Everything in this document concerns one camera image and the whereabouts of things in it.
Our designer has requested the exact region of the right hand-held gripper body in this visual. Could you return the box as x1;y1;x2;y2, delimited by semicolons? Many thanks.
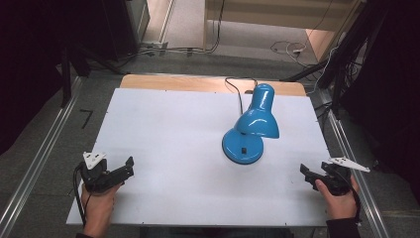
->
320;157;371;196

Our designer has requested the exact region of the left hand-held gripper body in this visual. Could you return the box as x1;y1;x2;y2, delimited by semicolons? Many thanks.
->
78;151;117;194

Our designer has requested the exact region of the blue desk lamp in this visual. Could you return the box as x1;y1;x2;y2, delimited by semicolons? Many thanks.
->
221;82;280;166

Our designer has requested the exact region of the person's right hand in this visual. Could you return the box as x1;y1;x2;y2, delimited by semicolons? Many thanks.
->
314;175;361;221

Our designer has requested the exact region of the person's left hand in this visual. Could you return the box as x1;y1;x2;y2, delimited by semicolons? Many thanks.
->
80;182;122;230

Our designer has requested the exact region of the white board sheet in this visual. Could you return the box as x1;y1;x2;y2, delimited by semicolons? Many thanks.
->
65;87;332;229

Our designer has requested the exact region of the wooden table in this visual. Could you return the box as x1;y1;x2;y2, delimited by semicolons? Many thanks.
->
119;73;308;98

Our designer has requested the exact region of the dark curtain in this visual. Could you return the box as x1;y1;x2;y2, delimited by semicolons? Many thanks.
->
340;0;420;192
0;0;110;157

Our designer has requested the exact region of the grey power strip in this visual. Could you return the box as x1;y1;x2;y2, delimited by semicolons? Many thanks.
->
140;40;169;57

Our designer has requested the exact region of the black cabinet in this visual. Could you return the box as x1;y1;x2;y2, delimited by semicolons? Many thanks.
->
100;0;151;62

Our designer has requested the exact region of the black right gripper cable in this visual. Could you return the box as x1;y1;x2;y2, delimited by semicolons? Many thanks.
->
338;168;364;223

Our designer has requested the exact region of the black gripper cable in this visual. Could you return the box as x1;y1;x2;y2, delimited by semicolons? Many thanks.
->
72;163;89;228
338;168;364;223

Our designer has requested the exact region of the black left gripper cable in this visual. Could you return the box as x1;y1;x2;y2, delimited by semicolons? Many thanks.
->
72;163;89;228

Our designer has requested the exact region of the aluminium floor rail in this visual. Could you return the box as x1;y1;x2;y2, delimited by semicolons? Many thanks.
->
317;88;391;238
0;76;84;238

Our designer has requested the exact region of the black lamp cable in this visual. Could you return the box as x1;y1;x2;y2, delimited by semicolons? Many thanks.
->
224;76;260;116

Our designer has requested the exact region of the black metal stand frame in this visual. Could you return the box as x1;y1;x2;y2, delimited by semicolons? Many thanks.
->
279;0;390;120

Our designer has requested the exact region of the white floor cable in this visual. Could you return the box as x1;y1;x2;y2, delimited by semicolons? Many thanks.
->
269;40;309;68

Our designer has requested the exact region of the bundle of floor cables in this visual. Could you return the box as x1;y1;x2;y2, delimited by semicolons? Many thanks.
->
115;0;227;68

